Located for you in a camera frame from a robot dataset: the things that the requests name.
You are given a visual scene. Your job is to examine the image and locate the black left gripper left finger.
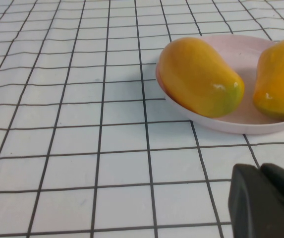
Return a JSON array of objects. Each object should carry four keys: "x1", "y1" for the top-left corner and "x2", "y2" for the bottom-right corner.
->
[{"x1": 227, "y1": 163, "x2": 277, "y2": 238}]

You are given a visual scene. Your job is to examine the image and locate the orange yellow mango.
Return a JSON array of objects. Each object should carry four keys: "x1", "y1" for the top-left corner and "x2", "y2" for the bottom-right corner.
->
[{"x1": 252, "y1": 37, "x2": 284, "y2": 122}]

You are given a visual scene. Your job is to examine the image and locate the orange mango with green tip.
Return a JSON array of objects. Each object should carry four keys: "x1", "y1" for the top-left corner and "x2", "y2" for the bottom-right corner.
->
[{"x1": 159, "y1": 37, "x2": 245, "y2": 119}]

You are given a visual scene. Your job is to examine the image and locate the pink round plate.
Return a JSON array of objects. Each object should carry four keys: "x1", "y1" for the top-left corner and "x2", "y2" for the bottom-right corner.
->
[{"x1": 155, "y1": 34, "x2": 284, "y2": 135}]

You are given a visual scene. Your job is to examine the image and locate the white black-grid tablecloth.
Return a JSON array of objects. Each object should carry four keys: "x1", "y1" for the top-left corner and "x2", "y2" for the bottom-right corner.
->
[{"x1": 0, "y1": 0, "x2": 284, "y2": 238}]

